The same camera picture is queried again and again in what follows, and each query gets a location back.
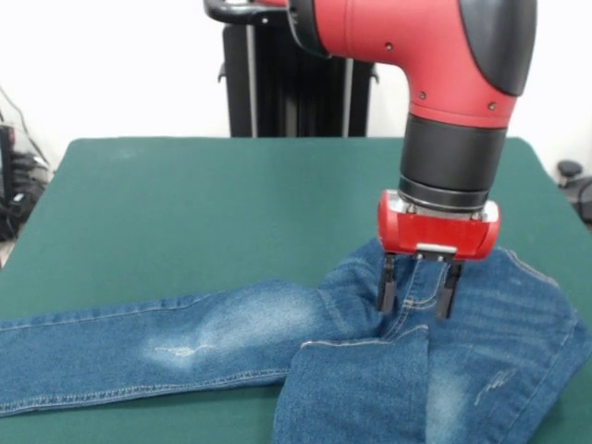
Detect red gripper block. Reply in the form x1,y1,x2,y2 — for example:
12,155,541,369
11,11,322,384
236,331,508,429
376,189,502,321

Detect blue denim jeans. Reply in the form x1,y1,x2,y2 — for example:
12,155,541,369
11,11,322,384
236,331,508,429
0,238,592,444

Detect dark green table cloth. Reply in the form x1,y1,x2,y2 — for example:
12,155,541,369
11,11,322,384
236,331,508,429
0,136,592,444

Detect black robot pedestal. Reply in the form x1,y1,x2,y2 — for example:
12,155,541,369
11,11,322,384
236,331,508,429
203,0,381,139

